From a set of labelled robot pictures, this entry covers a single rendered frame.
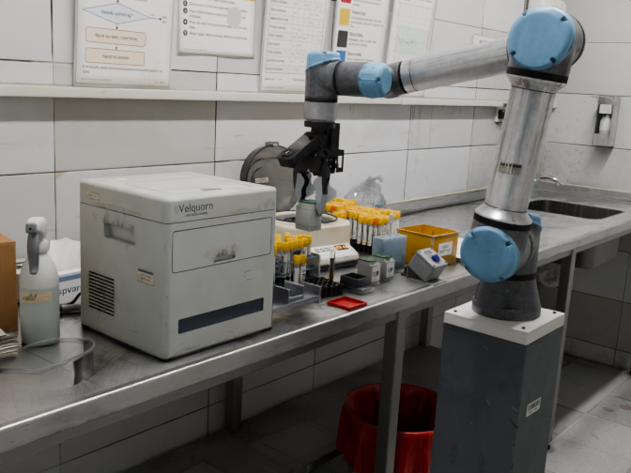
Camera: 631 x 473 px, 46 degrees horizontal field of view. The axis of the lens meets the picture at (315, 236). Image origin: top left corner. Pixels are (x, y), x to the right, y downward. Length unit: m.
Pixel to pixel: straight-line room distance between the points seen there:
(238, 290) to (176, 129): 0.78
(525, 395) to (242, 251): 0.68
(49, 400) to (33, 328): 0.25
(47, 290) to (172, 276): 0.25
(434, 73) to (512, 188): 0.34
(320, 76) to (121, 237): 0.56
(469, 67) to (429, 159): 1.54
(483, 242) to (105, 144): 1.01
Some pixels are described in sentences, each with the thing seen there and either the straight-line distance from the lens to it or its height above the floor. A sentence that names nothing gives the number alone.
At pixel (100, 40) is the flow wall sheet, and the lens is 1.95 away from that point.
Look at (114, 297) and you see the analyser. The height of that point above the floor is 0.96.
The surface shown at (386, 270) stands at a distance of 1.95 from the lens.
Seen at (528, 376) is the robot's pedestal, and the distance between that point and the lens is 1.66.
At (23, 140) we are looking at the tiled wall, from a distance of 1.86.
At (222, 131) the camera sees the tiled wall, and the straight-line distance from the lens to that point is 2.23.
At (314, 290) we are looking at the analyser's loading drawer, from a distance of 1.67.
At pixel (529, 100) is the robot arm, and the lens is 1.47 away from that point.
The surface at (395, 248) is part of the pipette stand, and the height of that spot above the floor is 0.94.
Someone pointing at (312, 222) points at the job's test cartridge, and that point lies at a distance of 1.67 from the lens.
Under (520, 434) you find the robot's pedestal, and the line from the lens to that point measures 1.71.
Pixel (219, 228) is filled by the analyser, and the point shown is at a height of 1.11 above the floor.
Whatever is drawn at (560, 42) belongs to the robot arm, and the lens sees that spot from 1.44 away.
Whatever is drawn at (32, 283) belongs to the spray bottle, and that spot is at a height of 1.00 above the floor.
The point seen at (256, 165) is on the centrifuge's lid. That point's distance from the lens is 2.28.
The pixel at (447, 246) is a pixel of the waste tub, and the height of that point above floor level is 0.94.
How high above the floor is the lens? 1.38
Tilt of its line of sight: 12 degrees down
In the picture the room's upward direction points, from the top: 3 degrees clockwise
